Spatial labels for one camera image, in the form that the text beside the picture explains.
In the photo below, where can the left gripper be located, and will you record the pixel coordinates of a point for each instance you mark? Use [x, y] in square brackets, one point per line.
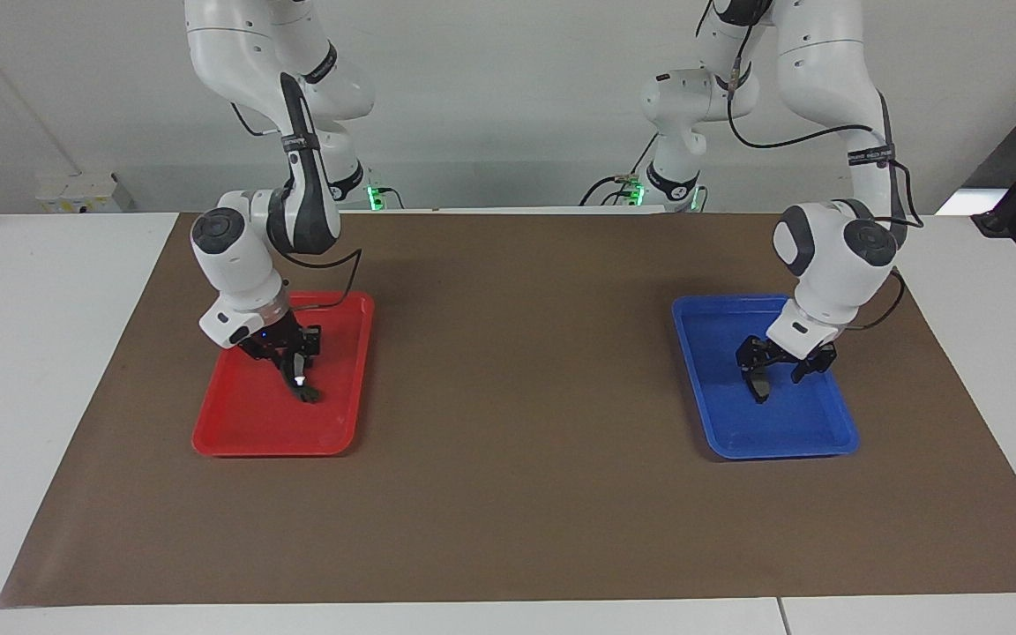
[788, 355]

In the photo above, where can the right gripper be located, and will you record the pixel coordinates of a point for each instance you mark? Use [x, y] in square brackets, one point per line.
[272, 342]

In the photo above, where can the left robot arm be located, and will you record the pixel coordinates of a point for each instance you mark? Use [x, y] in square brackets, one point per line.
[834, 265]

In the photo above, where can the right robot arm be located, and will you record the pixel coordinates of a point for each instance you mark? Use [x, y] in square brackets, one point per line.
[235, 265]

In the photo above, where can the dark brake pad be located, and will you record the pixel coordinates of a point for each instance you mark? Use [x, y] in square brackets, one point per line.
[309, 394]

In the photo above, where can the blue plastic tray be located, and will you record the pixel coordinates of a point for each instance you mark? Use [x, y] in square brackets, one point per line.
[790, 423]

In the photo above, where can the red plastic tray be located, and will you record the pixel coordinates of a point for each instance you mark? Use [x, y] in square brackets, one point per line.
[252, 423]

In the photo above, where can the white wall socket box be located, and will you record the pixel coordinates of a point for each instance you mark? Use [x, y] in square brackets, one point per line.
[83, 192]

